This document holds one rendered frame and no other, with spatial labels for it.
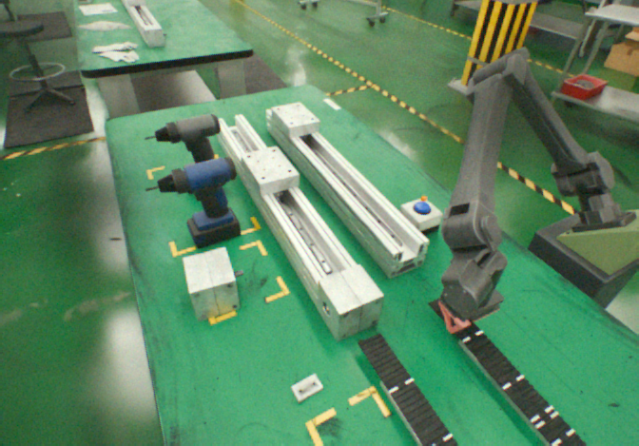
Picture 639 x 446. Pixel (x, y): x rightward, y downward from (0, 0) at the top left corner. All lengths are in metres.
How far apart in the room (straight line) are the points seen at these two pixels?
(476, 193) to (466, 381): 0.36
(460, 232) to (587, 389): 0.40
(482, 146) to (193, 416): 0.70
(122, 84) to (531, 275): 2.13
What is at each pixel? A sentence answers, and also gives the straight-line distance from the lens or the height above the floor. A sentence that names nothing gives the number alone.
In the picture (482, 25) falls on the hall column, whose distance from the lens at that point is 4.08.
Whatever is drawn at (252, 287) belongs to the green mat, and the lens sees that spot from 0.90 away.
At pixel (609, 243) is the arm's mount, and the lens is 1.13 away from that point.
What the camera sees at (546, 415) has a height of 0.81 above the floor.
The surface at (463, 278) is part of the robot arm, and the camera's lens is 0.64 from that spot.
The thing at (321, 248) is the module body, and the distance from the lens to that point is 0.91.
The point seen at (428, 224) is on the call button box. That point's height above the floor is 0.82.
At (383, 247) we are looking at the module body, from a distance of 0.89.
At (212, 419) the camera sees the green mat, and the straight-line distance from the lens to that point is 0.76.
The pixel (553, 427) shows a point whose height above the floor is 0.81.
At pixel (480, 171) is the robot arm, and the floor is 1.11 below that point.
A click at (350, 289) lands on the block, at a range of 0.77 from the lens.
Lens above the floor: 1.47
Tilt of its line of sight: 39 degrees down
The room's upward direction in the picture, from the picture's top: 2 degrees clockwise
